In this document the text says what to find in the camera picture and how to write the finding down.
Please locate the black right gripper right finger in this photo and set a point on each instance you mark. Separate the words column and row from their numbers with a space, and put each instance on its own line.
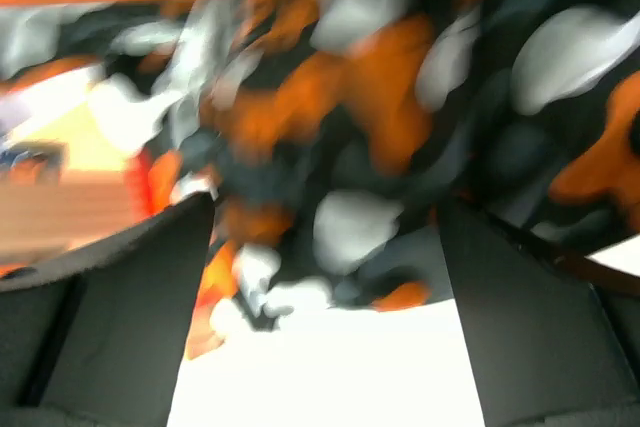
column 552, row 336

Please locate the blue orange patterned shorts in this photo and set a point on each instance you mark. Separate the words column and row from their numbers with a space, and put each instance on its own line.
column 32, row 163

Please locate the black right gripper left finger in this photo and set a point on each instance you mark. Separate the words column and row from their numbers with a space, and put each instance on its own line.
column 96, row 337

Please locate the red plastic bin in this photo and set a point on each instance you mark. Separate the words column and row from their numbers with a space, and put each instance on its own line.
column 137, row 182

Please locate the orange grey camouflage shorts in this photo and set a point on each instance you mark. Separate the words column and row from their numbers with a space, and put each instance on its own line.
column 349, row 122

